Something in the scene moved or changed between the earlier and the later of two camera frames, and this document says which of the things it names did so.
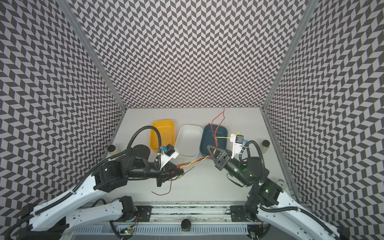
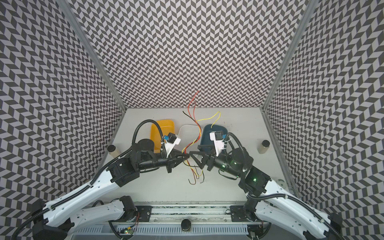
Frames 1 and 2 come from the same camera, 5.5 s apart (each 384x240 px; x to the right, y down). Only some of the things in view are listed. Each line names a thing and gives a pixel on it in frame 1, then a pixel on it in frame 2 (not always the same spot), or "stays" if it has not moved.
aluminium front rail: [174, 213] stays
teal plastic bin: [214, 135] stays
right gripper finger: [215, 160] -> [206, 148]
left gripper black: [165, 172] -> [175, 158]
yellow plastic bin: [166, 128] stays
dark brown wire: [171, 180] -> [192, 184]
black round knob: [186, 224] stays
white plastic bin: [188, 140] stays
